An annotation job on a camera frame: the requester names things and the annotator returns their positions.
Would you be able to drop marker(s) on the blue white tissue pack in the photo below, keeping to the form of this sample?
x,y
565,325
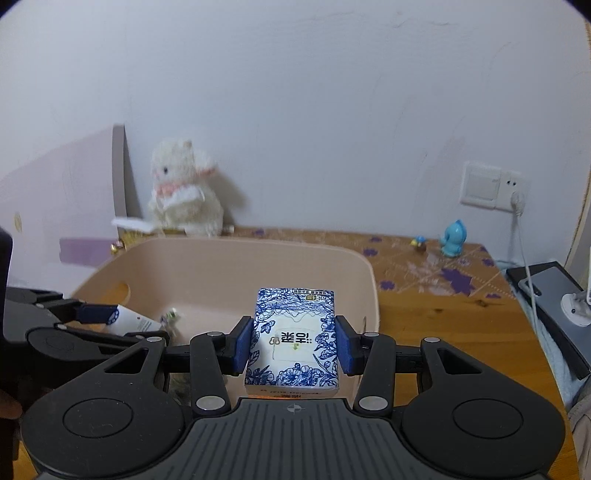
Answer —
x,y
293,353

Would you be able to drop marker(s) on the white phone stand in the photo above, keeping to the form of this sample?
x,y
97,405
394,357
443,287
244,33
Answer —
x,y
576,306

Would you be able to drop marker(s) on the grey laptop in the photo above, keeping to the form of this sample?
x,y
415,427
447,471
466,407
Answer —
x,y
551,283

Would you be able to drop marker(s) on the pink bed headboard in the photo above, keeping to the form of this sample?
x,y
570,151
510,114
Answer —
x,y
58,210

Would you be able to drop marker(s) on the tiny yellow blue figurine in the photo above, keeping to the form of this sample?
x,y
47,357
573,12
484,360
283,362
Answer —
x,y
419,243

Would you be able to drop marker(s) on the white paper tag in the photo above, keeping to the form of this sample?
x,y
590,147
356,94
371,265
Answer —
x,y
135,224

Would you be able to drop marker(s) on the gold snack bag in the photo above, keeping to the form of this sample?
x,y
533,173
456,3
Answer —
x,y
128,238

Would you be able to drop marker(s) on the blue bird figurine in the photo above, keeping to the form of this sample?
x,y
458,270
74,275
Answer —
x,y
453,240

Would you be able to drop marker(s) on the plaid fabric scrunchie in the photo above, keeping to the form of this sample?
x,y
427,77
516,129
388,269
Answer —
x,y
178,386

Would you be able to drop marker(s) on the white plush lamb toy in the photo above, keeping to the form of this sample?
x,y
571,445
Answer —
x,y
181,196

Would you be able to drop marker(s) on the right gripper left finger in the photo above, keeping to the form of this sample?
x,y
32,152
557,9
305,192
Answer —
x,y
115,419

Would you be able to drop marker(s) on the white wall switch socket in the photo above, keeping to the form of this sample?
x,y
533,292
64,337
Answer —
x,y
493,188

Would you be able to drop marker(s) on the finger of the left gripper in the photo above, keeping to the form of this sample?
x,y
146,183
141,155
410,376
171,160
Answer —
x,y
64,309
76,345

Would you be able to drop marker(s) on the floral table mat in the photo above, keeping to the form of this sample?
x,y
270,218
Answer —
x,y
400,267

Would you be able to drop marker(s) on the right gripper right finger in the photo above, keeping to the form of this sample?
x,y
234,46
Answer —
x,y
454,413

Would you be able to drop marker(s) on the white blue card box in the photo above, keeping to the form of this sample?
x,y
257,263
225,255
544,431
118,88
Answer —
x,y
125,321

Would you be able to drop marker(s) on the beige plastic storage basket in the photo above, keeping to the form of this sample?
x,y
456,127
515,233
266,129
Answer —
x,y
213,282

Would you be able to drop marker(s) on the clear candy bag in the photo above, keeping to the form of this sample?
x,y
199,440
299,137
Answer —
x,y
168,322

